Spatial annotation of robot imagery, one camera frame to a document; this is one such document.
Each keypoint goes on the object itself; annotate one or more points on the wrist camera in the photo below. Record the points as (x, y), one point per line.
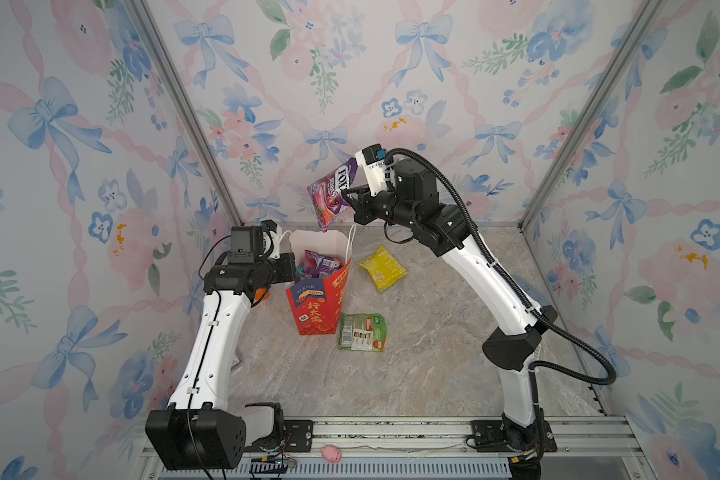
(255, 243)
(376, 167)

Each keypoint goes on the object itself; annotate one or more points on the red paper gift bag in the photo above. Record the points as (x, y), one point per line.
(316, 304)

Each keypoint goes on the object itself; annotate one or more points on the purple snack packet back side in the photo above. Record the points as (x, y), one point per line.
(319, 266)

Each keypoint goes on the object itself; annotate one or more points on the small green snack packet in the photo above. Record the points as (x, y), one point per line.
(362, 332)

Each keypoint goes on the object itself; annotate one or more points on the yellow snack packet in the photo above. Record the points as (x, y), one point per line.
(383, 268)

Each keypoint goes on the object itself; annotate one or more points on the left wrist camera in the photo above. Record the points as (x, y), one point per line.
(255, 243)

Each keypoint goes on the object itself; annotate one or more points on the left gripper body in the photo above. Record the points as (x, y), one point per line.
(277, 271)

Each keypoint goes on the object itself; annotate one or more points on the aluminium front rail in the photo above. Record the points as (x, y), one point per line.
(434, 448)

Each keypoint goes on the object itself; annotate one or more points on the pink small toy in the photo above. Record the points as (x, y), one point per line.
(331, 454)

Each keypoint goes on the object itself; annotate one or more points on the purple Fox's berries candy bag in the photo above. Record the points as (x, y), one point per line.
(326, 193)

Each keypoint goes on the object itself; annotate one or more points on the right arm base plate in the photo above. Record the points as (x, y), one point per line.
(503, 436)

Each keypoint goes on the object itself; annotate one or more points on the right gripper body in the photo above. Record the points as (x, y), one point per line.
(387, 209)

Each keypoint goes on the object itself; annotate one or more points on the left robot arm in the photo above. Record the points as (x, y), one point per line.
(197, 430)

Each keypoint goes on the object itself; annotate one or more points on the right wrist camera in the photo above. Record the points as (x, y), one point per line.
(376, 167)

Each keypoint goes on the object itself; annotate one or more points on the orange plastic bottle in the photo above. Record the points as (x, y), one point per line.
(261, 294)

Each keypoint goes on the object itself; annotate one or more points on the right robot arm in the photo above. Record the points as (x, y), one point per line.
(454, 237)

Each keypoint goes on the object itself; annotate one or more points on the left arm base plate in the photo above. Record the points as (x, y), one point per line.
(289, 435)

